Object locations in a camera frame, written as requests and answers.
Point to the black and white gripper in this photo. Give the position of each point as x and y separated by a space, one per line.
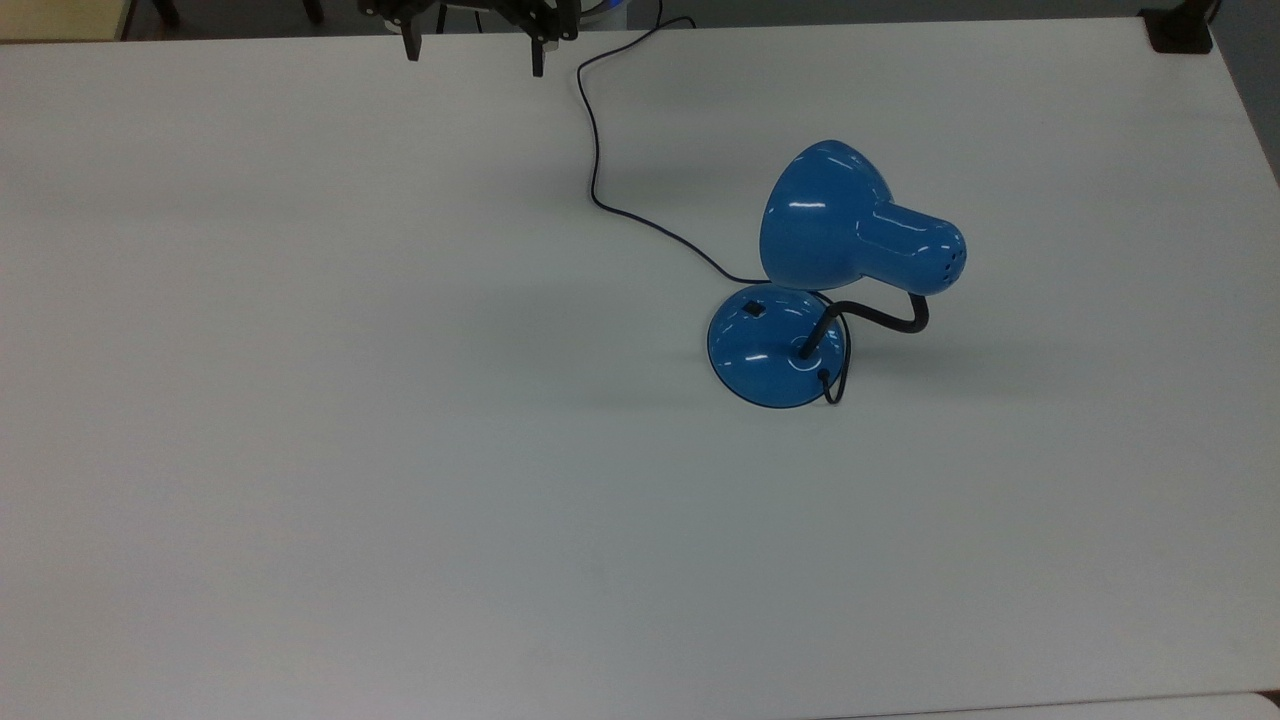
480 10

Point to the blue gooseneck desk lamp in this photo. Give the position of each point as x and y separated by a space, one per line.
820 225

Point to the black tripod legs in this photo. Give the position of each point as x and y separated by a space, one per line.
441 20

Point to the dark chair leg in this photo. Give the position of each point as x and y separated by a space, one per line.
313 9
167 10

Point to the light wooden board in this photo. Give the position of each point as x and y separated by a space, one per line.
60 18

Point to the black table clamp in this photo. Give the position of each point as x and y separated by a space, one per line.
1178 30

